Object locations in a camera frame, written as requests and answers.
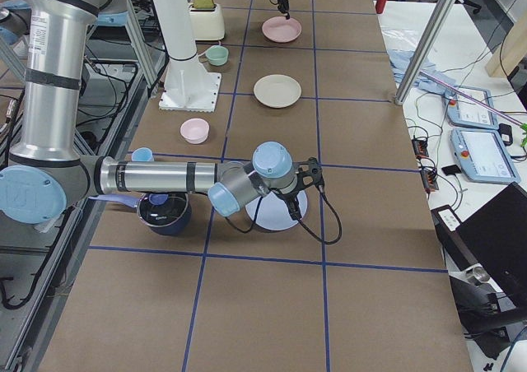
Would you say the dark blue pot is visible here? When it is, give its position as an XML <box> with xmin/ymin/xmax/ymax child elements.
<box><xmin>91</xmin><ymin>192</ymin><xmax>192</xmax><ymax>236</ymax></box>

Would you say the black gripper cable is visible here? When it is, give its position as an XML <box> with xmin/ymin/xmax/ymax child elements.
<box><xmin>224</xmin><ymin>184</ymin><xmax>343</xmax><ymax>245</ymax></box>

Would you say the beige plate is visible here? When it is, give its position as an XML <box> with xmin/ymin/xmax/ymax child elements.
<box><xmin>253</xmin><ymin>74</ymin><xmax>301</xmax><ymax>109</ymax></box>

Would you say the pink plate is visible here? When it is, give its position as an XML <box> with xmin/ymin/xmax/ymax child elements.
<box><xmin>262</xmin><ymin>16</ymin><xmax>302</xmax><ymax>43</ymax></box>

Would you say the small blue cup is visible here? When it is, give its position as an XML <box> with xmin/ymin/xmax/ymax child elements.
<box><xmin>131</xmin><ymin>147</ymin><xmax>154</xmax><ymax>162</ymax></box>

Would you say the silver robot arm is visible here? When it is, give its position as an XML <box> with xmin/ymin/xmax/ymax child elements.
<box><xmin>1</xmin><ymin>0</ymin><xmax>324</xmax><ymax>224</ymax></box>

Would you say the black laptop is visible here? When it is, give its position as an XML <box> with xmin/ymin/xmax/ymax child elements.
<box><xmin>431</xmin><ymin>183</ymin><xmax>526</xmax><ymax>296</ymax></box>

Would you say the upper teach pendant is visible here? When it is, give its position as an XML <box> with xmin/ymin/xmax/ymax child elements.
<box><xmin>443</xmin><ymin>86</ymin><xmax>499</xmax><ymax>130</ymax></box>

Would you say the blue cloth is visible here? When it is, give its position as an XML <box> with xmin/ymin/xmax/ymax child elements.
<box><xmin>386</xmin><ymin>47</ymin><xmax>458</xmax><ymax>98</ymax></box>

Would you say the white toaster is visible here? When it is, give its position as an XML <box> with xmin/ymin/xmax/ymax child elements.
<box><xmin>189</xmin><ymin>0</ymin><xmax>226</xmax><ymax>41</ymax></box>

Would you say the lower teach pendant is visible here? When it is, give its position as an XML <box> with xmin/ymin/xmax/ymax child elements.
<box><xmin>450</xmin><ymin>128</ymin><xmax>521</xmax><ymax>184</ymax></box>

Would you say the teach pendant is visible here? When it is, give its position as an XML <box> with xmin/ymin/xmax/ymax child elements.
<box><xmin>450</xmin><ymin>128</ymin><xmax>521</xmax><ymax>184</ymax></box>
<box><xmin>443</xmin><ymin>86</ymin><xmax>499</xmax><ymax>130</ymax></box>

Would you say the pink bowl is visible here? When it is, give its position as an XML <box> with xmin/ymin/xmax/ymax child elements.
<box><xmin>180</xmin><ymin>118</ymin><xmax>210</xmax><ymax>144</ymax></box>

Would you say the aluminium frame post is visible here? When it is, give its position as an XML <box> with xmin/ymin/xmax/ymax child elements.
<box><xmin>394</xmin><ymin>0</ymin><xmax>456</xmax><ymax>105</ymax></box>

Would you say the light blue plate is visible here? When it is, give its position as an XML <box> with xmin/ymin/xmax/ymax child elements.
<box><xmin>245</xmin><ymin>193</ymin><xmax>298</xmax><ymax>231</ymax></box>

